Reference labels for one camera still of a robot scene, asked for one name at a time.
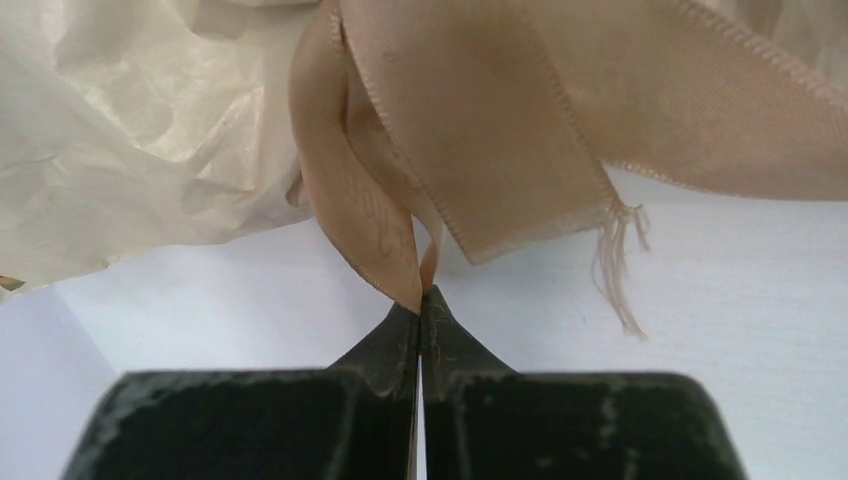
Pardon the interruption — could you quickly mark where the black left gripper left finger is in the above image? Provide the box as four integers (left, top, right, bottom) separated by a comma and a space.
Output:
328, 304, 420, 398

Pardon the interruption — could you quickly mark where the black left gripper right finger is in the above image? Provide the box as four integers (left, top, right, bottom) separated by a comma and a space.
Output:
421, 286, 515, 401

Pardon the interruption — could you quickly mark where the tan ribbon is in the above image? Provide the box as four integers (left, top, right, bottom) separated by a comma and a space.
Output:
288, 1, 847, 333

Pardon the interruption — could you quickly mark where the brown wrapping paper sheet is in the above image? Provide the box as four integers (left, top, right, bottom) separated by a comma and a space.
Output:
1, 1, 847, 291

